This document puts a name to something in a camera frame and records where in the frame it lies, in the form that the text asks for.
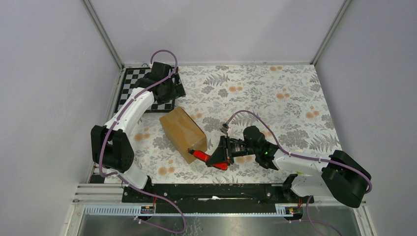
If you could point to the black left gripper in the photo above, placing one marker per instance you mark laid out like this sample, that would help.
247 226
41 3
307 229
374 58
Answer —
177 91

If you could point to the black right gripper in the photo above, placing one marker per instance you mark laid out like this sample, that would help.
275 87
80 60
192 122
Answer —
223 153

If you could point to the red black utility knife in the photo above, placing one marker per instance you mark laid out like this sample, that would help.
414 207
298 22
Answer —
217 160

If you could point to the brown cardboard express box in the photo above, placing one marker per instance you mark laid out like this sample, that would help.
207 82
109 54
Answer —
183 133

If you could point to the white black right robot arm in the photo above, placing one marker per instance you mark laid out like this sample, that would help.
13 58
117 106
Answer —
338 176

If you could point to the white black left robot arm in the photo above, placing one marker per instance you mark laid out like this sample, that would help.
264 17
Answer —
111 144

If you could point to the floral patterned table mat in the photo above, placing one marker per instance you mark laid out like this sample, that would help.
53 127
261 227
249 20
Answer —
285 102

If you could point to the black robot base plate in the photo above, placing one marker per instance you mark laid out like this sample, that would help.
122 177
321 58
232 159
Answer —
215 198

